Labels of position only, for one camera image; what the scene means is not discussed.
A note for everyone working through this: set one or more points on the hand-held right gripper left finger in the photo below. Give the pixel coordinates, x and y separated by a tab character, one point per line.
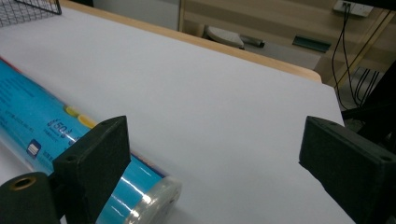
93	155

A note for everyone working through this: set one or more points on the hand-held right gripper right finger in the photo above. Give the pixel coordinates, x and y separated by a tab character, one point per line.
351	165

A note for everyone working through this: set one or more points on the blue plastic wrap roll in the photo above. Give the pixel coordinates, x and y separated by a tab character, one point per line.
34	124

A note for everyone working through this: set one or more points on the black stand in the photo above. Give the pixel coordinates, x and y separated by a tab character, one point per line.
379	102

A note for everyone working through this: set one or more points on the white table cover sheet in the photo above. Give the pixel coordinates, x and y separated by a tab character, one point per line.
202	109

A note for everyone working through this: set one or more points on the dark green flat object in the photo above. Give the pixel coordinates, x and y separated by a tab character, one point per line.
311	43

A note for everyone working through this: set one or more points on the white power strip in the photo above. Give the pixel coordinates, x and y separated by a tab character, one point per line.
358	7

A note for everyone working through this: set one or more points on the dark rolled object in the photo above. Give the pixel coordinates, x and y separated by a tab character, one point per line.
253	41

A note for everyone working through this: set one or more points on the light wooden shelf unit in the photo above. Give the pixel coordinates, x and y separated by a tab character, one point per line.
264	18

